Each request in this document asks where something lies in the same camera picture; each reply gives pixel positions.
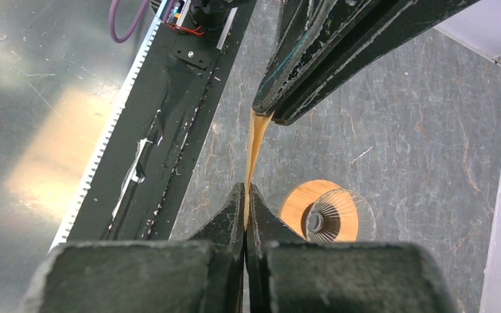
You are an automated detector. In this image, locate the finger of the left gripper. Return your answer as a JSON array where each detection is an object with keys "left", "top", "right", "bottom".
[
  {"left": 272, "top": 0, "right": 473, "bottom": 125},
  {"left": 252, "top": 1, "right": 389, "bottom": 117}
]

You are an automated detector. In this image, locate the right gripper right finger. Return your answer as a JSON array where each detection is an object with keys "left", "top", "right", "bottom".
[{"left": 246, "top": 186, "right": 458, "bottom": 312}]

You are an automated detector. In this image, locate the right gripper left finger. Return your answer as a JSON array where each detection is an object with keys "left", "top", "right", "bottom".
[{"left": 20, "top": 183, "right": 245, "bottom": 312}]

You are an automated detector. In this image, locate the round wooden dripper stand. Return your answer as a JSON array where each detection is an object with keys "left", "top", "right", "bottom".
[{"left": 280, "top": 179, "right": 341, "bottom": 240}]

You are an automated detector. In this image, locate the clear glass dripper cone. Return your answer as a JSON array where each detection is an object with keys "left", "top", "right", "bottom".
[{"left": 301, "top": 188, "right": 376, "bottom": 243}]

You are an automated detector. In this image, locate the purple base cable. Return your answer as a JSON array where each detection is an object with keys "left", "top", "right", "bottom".
[{"left": 108, "top": 0, "right": 152, "bottom": 44}]

